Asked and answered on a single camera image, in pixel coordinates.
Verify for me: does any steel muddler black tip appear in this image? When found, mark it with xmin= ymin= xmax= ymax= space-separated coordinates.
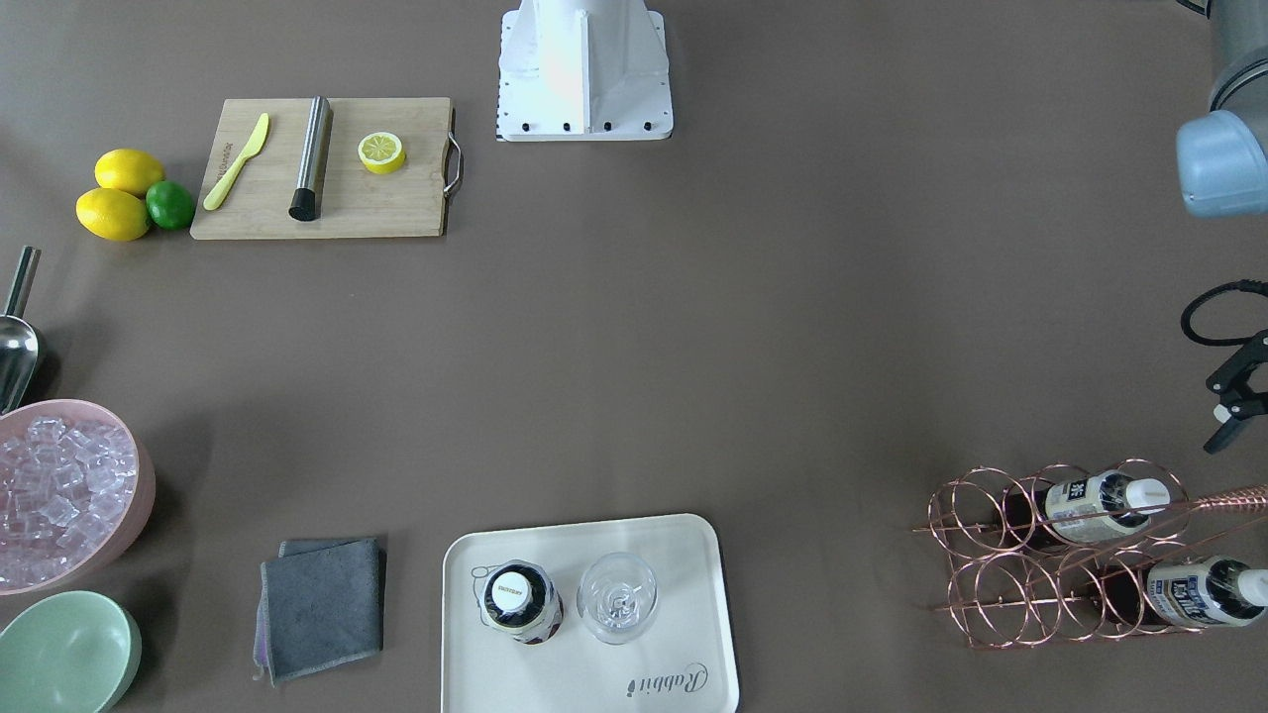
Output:
xmin=288 ymin=96 xmax=333 ymax=222

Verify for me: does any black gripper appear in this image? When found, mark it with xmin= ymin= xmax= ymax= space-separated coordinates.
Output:
xmin=1205 ymin=330 xmax=1267 ymax=455

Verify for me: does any green lime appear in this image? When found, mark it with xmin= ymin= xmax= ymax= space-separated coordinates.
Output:
xmin=145 ymin=180 xmax=197 ymax=231

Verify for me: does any half lemon slice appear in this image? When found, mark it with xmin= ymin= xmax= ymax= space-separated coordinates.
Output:
xmin=358 ymin=131 xmax=406 ymax=175

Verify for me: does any tea bottle white cap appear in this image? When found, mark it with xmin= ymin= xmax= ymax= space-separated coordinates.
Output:
xmin=476 ymin=559 xmax=566 ymax=646

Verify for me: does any grey folded cloth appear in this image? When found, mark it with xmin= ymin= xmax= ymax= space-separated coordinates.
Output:
xmin=254 ymin=538 xmax=385 ymax=686

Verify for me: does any copper wire bottle basket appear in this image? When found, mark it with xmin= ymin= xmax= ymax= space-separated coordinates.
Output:
xmin=923 ymin=458 xmax=1265 ymax=650

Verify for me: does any white rabbit tray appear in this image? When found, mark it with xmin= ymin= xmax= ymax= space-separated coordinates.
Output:
xmin=441 ymin=513 xmax=741 ymax=712

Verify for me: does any pink bowl of ice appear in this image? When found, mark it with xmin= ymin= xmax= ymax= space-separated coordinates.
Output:
xmin=1 ymin=400 xmax=156 ymax=596

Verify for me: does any bamboo cutting board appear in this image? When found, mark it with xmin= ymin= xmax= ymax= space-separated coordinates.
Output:
xmin=190 ymin=96 xmax=454 ymax=241

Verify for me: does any green ceramic bowl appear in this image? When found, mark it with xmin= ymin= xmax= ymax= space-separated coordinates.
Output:
xmin=1 ymin=590 xmax=142 ymax=712

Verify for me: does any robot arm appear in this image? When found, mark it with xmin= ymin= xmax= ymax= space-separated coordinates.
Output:
xmin=1175 ymin=1 xmax=1267 ymax=453

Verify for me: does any upper yellow lemon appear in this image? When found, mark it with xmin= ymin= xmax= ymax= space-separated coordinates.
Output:
xmin=94 ymin=148 xmax=166 ymax=198

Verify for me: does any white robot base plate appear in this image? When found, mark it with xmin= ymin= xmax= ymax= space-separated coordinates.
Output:
xmin=495 ymin=1 xmax=675 ymax=142

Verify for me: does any steel ice scoop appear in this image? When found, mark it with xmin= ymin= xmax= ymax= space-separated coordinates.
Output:
xmin=1 ymin=247 xmax=42 ymax=414

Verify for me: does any clear wine glass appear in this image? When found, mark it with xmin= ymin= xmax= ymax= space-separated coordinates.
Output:
xmin=576 ymin=552 xmax=661 ymax=646

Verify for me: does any yellow plastic knife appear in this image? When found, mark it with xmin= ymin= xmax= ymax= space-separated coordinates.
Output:
xmin=202 ymin=113 xmax=270 ymax=211

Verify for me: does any lower yellow lemon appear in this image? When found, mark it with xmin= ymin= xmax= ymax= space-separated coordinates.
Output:
xmin=75 ymin=188 xmax=153 ymax=241

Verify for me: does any yellow lemon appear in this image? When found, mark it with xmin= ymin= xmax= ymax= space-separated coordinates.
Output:
xmin=94 ymin=148 xmax=166 ymax=198
xmin=75 ymin=188 xmax=153 ymax=241

